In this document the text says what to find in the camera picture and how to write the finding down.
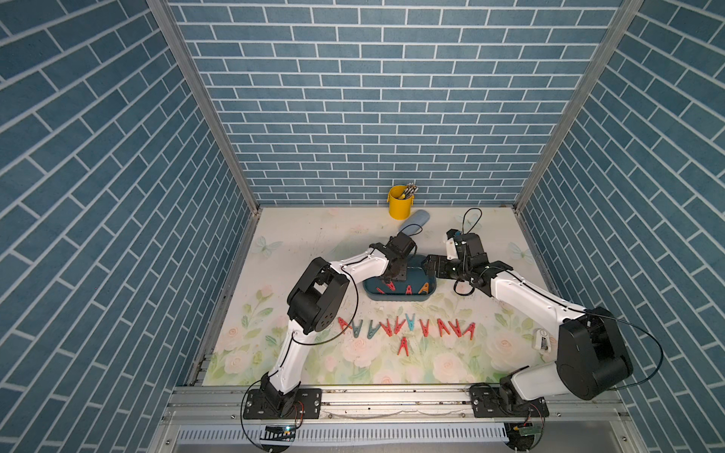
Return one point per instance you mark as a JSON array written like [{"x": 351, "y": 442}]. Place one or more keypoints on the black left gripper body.
[{"x": 400, "y": 272}]

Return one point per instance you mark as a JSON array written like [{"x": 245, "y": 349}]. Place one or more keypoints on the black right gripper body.
[{"x": 447, "y": 269}]

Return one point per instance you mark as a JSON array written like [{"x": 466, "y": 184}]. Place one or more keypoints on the teal plastic storage box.
[{"x": 416, "y": 277}]

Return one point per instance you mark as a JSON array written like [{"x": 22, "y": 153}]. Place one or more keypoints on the teal clothespin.
[{"x": 410, "y": 320}]

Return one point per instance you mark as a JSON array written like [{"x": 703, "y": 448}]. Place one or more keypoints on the grey-teal clothespin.
[
  {"x": 373, "y": 328},
  {"x": 357, "y": 328}
]

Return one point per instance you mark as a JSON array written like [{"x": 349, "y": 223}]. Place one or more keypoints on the red clothespin second row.
[{"x": 404, "y": 347}]

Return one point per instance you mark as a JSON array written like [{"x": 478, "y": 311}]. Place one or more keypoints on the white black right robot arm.
[{"x": 591, "y": 355}]

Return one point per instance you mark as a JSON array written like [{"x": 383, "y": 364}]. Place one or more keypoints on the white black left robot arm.
[{"x": 316, "y": 298}]

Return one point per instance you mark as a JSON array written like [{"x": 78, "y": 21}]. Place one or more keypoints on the red clothespin pile in box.
[{"x": 395, "y": 289}]

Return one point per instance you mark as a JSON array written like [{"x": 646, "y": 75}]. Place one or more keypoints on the grey fabric glasses case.
[{"x": 415, "y": 223}]

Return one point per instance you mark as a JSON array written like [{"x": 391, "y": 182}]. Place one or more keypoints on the yellow metal bucket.
[{"x": 399, "y": 209}]

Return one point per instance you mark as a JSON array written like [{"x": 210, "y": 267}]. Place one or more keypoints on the pens in bucket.
[{"x": 408, "y": 191}]

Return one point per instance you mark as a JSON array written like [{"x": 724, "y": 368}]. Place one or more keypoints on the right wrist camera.
[{"x": 452, "y": 244}]

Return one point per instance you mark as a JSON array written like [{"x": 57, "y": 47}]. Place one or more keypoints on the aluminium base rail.
[{"x": 358, "y": 403}]

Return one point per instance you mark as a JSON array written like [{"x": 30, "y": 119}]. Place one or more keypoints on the right aluminium corner post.
[{"x": 621, "y": 21}]

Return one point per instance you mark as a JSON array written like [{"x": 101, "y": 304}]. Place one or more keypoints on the aluminium corner post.
[
  {"x": 167, "y": 23},
  {"x": 621, "y": 21}
]

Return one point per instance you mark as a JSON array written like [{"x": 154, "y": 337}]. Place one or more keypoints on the left aluminium corner post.
[{"x": 167, "y": 23}]

